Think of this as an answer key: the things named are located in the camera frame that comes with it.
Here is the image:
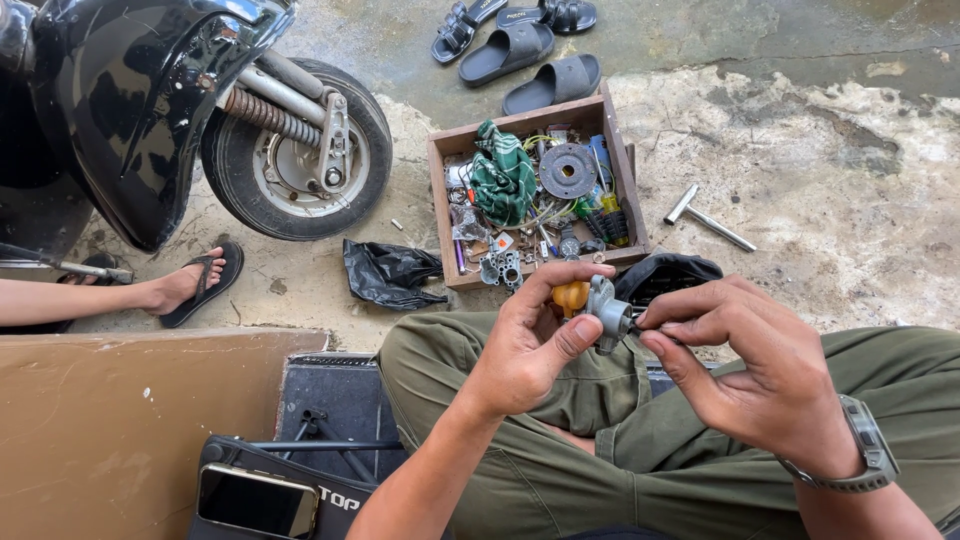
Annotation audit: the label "person's right hand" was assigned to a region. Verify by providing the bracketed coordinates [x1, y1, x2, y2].
[635, 273, 865, 470]

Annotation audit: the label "person's left hand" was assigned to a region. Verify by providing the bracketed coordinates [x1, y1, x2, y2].
[459, 261, 618, 432]

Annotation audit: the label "grey metal carburetor part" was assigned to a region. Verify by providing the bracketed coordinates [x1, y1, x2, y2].
[585, 273, 640, 357]

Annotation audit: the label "orange plastic float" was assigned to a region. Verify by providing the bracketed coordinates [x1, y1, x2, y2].
[552, 279, 592, 321]

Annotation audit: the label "silver carburetor body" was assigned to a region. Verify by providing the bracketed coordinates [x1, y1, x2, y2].
[479, 250, 525, 291]

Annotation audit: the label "grey wristwatch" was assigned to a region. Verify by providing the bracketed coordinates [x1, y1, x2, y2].
[776, 394, 901, 495]

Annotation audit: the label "clear plastic bag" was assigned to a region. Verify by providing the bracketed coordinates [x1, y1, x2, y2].
[449, 203, 493, 243]

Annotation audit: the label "black fabric bag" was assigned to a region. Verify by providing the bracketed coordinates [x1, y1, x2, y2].
[613, 252, 726, 310]

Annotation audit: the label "olive green trousers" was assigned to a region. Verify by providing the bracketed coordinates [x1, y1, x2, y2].
[375, 310, 960, 540]

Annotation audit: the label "black plastic bag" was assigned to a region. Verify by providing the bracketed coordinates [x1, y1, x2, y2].
[342, 237, 450, 312]

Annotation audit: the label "wooden tool box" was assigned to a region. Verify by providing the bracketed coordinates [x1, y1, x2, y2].
[426, 80, 653, 293]

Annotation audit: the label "black floor mat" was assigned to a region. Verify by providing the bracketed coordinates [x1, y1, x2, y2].
[273, 351, 411, 486]

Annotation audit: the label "green checked cloth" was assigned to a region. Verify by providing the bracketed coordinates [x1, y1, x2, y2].
[469, 119, 539, 228]

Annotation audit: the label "grey metal disc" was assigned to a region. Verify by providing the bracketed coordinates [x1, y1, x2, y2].
[537, 142, 600, 201]

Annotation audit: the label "black tool case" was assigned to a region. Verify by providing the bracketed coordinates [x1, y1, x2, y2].
[186, 434, 385, 540]

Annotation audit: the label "grey slide sandal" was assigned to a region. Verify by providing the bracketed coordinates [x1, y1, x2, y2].
[501, 53, 603, 117]
[458, 21, 557, 90]

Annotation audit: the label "black smartphone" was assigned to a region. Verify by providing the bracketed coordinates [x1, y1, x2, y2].
[195, 462, 322, 540]

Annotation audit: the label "black flip-flop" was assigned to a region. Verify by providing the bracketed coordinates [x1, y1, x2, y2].
[55, 252, 120, 287]
[158, 240, 246, 330]

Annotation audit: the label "scooter wheel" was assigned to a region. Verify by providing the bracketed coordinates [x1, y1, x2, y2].
[199, 57, 394, 243]

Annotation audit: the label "rusty shock absorber spring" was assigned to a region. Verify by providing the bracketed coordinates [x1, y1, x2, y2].
[222, 85, 324, 150]

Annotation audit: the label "brown board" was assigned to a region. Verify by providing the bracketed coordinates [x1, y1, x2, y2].
[0, 327, 330, 540]

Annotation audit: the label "metal hand tool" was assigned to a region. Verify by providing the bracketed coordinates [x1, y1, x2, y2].
[0, 241, 135, 287]

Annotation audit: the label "black scooter body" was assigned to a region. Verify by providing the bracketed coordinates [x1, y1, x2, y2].
[0, 0, 300, 261]

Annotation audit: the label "silver T-handle wrench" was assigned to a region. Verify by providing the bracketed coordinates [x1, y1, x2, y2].
[663, 183, 759, 254]

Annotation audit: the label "green handled screwdrivers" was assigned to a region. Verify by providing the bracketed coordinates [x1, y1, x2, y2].
[576, 189, 632, 249]

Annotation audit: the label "black strappy sandal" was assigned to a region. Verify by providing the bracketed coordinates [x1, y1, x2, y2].
[495, 0, 599, 37]
[430, 0, 510, 66]

